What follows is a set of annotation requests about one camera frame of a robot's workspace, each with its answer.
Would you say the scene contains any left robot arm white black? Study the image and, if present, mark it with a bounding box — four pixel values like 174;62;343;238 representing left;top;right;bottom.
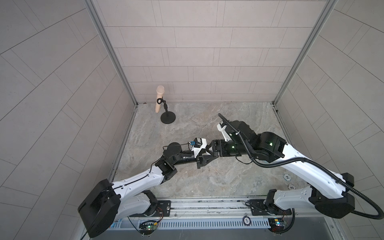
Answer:
78;138;221;238

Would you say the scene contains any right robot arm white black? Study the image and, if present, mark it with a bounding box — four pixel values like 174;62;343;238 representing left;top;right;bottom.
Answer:
212;132;355;219

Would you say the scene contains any poker chip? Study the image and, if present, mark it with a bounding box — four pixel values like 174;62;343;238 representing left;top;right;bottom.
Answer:
284;174;292;182
288;184;296;190

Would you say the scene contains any beige microphone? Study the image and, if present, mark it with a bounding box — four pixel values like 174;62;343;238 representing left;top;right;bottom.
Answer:
155;85;165;113

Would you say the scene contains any left circuit board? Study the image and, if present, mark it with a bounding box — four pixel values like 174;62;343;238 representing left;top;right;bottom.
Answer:
139;220;159;231

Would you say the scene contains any circuit board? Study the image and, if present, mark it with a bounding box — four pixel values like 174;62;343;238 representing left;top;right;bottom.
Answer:
268;218;286;233
139;220;159;231

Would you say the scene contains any right circuit board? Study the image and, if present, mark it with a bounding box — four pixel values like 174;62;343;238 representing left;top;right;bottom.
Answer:
268;218;286;233

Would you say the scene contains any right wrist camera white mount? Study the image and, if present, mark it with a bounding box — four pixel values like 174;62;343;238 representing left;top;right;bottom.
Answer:
217;122;231;142

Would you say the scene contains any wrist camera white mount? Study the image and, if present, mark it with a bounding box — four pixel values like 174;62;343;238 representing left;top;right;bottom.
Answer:
217;122;231;142
189;138;208;158

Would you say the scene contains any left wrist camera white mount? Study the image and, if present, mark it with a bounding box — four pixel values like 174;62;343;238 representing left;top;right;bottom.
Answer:
189;138;208;158

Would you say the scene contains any aluminium rail frame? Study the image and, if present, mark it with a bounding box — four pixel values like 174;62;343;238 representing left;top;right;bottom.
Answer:
107;197;325;236

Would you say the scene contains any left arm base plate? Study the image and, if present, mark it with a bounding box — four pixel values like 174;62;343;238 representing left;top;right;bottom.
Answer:
130;201;172;218

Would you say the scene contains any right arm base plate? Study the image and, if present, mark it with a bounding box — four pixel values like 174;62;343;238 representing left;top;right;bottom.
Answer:
245;200;292;216

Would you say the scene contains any black corrugated cable conduit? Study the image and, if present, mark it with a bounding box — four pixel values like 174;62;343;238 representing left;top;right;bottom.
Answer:
217;113;384;234

